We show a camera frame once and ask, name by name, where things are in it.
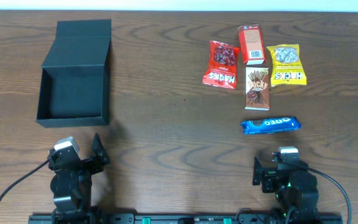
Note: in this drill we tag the blue Oreo cookie pack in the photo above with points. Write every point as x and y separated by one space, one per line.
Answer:
270 125

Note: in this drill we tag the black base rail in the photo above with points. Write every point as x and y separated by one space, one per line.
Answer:
243 218

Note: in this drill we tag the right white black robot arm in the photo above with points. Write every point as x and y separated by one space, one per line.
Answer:
294 187

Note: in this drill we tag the black gift box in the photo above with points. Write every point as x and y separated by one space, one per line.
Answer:
75 83

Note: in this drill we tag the red Hacks candy bag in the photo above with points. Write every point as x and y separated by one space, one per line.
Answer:
222 65

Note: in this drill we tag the red cardboard snack box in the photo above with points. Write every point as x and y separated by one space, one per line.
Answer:
252 44

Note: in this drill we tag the brown Pocky box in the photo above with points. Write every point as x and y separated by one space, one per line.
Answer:
257 89

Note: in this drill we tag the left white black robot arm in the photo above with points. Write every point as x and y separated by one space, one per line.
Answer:
72 183

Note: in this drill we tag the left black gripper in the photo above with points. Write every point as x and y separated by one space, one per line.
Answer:
87 163

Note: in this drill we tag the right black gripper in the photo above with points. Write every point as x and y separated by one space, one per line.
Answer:
266 175

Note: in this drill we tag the yellow Hacks candy bag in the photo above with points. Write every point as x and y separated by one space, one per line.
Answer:
287 68

